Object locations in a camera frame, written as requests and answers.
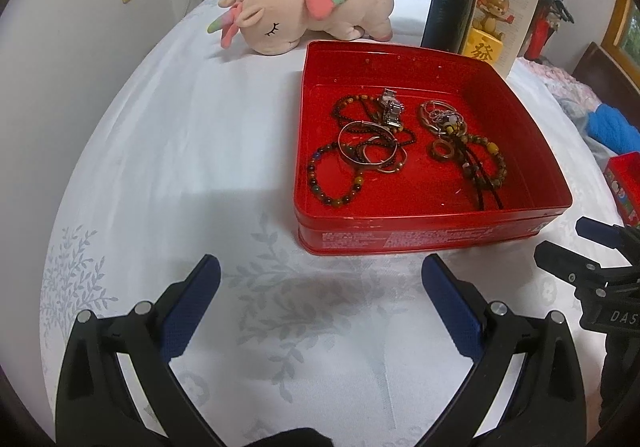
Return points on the beige card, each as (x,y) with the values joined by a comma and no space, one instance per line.
(520,22)

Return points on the large silver bangle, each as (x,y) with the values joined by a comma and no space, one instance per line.
(341,144)

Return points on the thin silver bangle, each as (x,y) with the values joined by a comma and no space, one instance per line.
(395,168)

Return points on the blue cloth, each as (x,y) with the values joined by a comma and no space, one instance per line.
(612,127)

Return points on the pink blanket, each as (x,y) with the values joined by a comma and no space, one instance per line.
(555,74)

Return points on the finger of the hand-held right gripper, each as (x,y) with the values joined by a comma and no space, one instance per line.
(575,267)
(605,233)

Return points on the narrow wooden window frame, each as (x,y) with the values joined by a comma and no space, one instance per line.
(617,22)

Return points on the dark blue book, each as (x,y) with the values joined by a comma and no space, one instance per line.
(445,2)

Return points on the metallic crown pendant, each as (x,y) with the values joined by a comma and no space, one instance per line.
(445,117)

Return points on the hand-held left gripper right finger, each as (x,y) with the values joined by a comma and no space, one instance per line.
(455,314)

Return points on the pink plush unicorn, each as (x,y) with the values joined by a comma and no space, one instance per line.
(320,2)

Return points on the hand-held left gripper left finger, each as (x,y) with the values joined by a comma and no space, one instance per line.
(187,317)

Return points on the red tin box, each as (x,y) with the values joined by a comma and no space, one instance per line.
(400,237)

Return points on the orange figurine on yellow block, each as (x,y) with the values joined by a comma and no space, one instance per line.
(482,49)

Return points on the dark wooden headboard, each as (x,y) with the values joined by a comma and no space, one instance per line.
(600,67)

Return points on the silver wristwatch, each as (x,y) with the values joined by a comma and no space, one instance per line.
(392,109)

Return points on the red tin lid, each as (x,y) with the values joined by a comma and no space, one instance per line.
(625,182)

